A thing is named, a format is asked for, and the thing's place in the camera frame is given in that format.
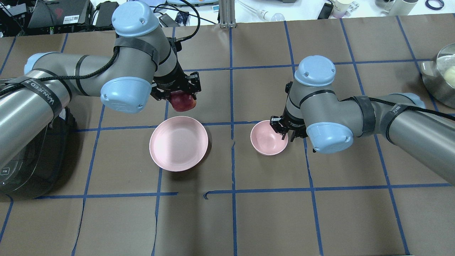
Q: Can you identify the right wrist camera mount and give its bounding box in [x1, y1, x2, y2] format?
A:
[285, 81, 294, 104]

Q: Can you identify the black computer box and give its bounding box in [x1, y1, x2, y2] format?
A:
[28, 0, 93, 29]

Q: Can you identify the steel pot with yellow contents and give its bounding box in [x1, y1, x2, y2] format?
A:
[420, 43, 455, 108]

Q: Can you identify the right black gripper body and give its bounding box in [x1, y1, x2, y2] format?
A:
[281, 112, 307, 133]

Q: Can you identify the red apple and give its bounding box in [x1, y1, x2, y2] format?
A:
[169, 90, 197, 112]

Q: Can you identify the dark grey rice cooker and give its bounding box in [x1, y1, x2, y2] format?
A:
[0, 107, 77, 202]

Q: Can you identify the pink bowl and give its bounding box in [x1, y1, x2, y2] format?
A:
[250, 120, 288, 156]

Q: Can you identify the black power adapter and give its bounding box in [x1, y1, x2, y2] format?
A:
[93, 1, 119, 27]

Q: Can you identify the aluminium frame post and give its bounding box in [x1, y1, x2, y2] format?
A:
[218, 0, 237, 28]

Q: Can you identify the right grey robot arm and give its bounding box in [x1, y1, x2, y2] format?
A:
[270, 55, 455, 184]

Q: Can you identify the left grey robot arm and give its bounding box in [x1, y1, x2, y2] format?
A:
[0, 1, 201, 167]

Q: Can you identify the pink plate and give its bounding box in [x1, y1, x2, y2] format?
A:
[149, 116, 209, 172]

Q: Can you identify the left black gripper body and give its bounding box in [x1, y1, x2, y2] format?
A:
[153, 69, 187, 92]

